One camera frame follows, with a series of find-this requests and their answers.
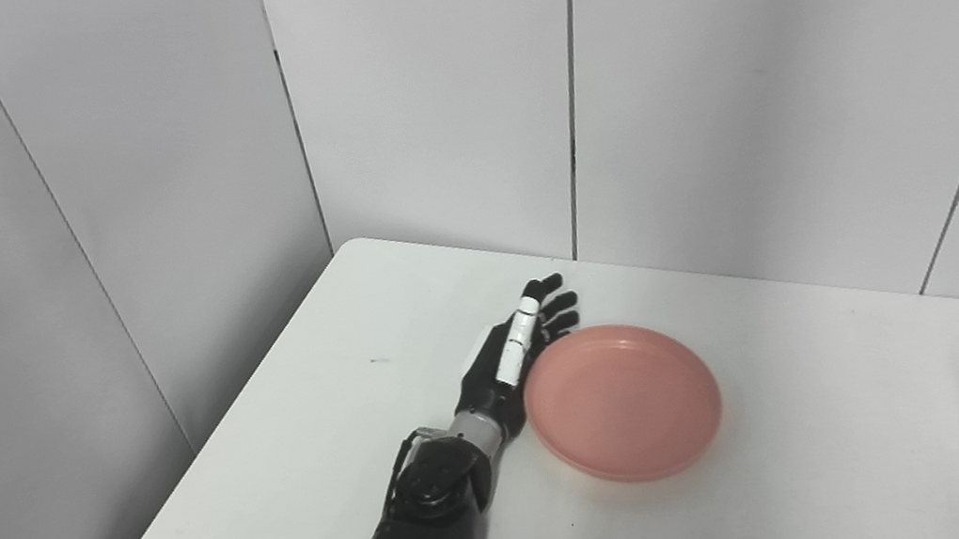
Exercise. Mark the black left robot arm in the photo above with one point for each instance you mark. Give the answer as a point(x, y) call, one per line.
point(424, 534)

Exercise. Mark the pink round plate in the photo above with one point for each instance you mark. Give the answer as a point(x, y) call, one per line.
point(623, 400)

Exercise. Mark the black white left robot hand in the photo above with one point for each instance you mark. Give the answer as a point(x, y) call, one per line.
point(496, 381)

